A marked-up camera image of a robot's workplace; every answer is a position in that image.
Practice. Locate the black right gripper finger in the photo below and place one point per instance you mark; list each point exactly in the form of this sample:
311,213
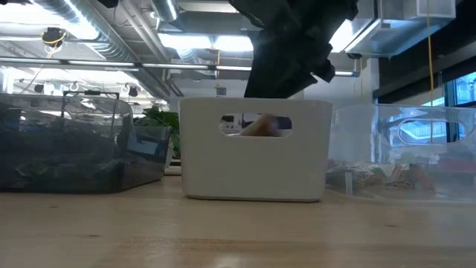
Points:
325,67
279,74

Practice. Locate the peach coloured granola bar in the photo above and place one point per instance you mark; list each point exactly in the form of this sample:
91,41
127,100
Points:
262,128

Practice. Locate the green white granola bar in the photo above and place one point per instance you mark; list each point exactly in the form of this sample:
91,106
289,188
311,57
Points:
360,175

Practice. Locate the orange white granola bar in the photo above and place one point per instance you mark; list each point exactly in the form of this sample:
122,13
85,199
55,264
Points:
413,178

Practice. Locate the clear plastic bin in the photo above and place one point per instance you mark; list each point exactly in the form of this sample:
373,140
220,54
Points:
364,130

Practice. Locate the white plastic bin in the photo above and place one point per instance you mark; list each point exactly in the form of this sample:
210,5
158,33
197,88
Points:
253,167

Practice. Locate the green potted plant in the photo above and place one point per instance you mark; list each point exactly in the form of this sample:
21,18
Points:
160,117

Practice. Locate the ceiling light strip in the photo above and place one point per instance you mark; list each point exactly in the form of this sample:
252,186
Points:
104,63

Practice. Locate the grey translucent plastic bin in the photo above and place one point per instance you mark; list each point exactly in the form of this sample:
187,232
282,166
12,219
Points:
74,149

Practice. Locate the clear ceiling duct box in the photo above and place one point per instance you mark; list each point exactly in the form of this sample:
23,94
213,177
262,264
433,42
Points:
390,33

